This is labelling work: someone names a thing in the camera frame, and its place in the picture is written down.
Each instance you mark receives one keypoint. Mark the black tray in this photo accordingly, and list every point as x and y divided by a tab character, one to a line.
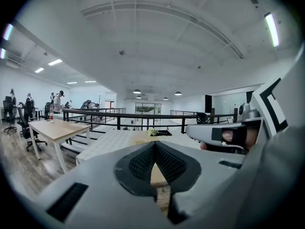
165	132

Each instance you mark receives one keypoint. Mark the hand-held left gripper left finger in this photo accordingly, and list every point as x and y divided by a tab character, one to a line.
100	190

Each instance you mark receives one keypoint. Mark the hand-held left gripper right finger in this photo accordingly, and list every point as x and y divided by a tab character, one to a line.
202	175

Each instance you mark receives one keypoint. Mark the silver fisheye camera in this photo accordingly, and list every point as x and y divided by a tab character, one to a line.
247	112

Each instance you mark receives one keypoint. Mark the wooden table with white legs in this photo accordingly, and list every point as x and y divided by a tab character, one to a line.
57	130

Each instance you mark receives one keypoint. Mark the person's right hand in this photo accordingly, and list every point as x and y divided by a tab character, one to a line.
228	136

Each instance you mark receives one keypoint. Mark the checked tablecloth table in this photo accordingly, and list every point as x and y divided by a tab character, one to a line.
114	139

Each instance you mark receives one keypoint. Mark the black office chair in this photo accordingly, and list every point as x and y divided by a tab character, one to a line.
9	113
202	118
26	120

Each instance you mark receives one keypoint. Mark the round ceiling detector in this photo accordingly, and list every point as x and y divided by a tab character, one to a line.
122	52

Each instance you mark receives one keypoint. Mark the yellow flower bunch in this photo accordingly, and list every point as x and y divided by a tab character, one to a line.
152	132

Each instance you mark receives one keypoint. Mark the black metal railing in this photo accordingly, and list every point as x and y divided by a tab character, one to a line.
183	111
143	115

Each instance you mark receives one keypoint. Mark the clear bottle with red label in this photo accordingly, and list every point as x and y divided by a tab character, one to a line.
51	116

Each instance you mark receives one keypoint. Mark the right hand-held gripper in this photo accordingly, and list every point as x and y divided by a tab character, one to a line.
269	108

